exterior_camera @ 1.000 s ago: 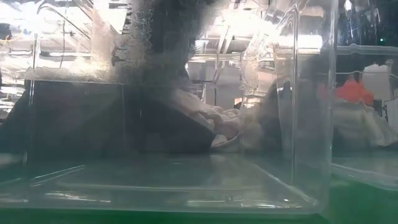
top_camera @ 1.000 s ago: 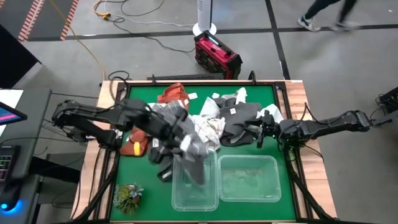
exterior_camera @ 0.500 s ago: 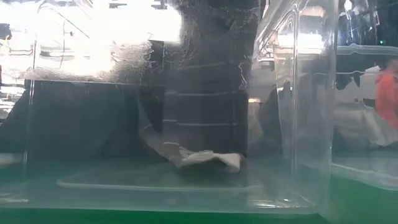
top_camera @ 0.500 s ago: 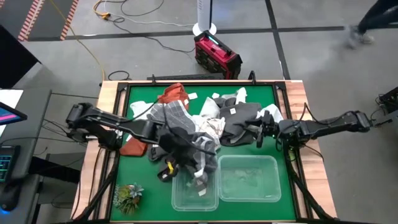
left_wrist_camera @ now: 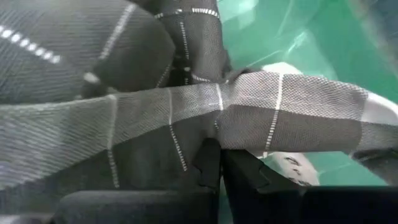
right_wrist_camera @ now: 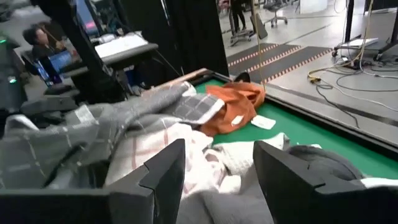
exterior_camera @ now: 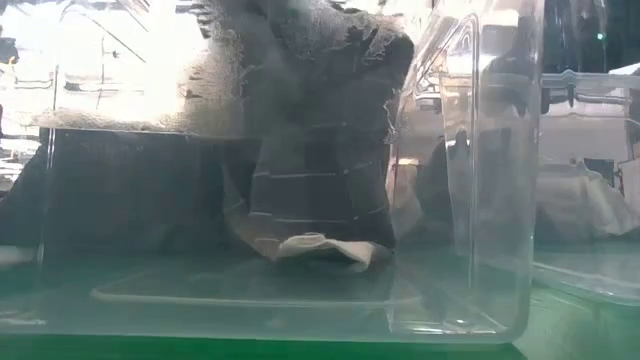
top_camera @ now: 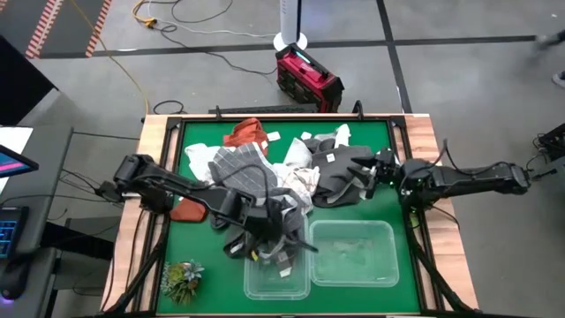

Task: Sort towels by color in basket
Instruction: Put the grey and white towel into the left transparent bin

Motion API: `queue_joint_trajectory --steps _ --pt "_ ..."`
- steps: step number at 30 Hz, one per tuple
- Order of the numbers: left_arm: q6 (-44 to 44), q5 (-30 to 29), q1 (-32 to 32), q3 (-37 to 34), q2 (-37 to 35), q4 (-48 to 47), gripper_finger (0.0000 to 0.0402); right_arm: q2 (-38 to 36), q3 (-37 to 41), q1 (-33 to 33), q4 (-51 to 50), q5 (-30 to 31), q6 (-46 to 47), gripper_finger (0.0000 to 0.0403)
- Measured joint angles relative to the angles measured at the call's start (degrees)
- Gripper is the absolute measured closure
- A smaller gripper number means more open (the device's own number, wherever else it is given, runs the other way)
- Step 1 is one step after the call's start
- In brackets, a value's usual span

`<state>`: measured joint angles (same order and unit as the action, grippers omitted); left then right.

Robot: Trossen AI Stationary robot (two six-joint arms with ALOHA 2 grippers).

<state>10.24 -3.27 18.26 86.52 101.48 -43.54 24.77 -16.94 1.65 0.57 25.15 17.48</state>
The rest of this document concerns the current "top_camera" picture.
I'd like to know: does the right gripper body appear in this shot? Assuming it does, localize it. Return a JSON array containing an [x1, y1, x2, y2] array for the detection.
[[365, 148, 402, 200]]

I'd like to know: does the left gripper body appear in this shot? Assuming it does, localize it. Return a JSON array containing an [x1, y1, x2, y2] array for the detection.
[[241, 201, 287, 255]]

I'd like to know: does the dark gray plain towel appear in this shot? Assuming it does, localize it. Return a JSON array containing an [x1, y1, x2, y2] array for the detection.
[[303, 137, 380, 208]]

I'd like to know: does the wide clear plastic bin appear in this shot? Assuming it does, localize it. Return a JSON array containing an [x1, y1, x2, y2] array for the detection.
[[308, 219, 401, 288]]

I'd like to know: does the narrow clear plastic bin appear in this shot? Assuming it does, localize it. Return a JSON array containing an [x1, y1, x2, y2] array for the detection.
[[243, 211, 312, 301]]

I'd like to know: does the dark gray checked towel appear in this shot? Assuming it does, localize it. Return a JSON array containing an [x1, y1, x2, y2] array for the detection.
[[207, 141, 313, 279]]

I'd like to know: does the orange towel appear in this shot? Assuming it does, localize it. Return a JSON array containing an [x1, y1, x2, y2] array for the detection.
[[222, 117, 283, 156], [169, 197, 209, 223]]

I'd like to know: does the green table mat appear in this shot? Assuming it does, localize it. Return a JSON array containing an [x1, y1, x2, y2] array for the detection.
[[156, 119, 423, 315]]

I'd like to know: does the small succulent plant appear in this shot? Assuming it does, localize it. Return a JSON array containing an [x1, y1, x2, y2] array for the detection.
[[159, 259, 207, 306]]

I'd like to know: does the red and black toolbox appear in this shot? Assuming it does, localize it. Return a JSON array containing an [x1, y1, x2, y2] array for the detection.
[[275, 42, 345, 114]]

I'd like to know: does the white tower fan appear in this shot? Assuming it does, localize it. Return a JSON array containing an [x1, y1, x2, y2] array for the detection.
[[272, 0, 309, 52]]

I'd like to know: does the gray desk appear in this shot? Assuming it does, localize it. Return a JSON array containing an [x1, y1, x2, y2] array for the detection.
[[0, 125, 74, 318]]

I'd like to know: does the backlit computer keyboard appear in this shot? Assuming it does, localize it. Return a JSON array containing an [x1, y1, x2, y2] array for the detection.
[[0, 206, 30, 260]]

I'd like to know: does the black computer mouse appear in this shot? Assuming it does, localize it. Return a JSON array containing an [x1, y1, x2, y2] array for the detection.
[[0, 259, 28, 301]]

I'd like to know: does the tilted computer monitor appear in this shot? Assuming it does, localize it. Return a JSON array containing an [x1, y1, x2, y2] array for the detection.
[[0, 144, 40, 178]]

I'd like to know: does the large black panel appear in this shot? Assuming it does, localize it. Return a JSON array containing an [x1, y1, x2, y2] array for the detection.
[[0, 34, 59, 127]]

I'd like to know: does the coiled black cable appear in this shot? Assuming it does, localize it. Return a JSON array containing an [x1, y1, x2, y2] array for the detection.
[[153, 100, 186, 116]]

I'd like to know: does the black equipment with cables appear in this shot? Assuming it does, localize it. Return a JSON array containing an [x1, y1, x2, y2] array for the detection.
[[524, 123, 565, 182]]

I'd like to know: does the long black floor cable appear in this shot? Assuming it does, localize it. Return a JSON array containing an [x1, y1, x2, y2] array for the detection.
[[156, 24, 278, 76]]

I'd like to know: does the white floor cable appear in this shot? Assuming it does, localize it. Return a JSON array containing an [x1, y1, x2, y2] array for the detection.
[[147, 0, 277, 39]]

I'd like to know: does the long yellow floor cable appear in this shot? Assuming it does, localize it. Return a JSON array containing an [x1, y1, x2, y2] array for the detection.
[[68, 0, 151, 117]]

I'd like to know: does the curved black floor cable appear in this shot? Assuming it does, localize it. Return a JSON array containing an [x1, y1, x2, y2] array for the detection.
[[170, 0, 234, 25]]

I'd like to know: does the yellow plug cord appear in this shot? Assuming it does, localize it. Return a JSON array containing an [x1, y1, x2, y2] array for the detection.
[[131, 0, 159, 30]]

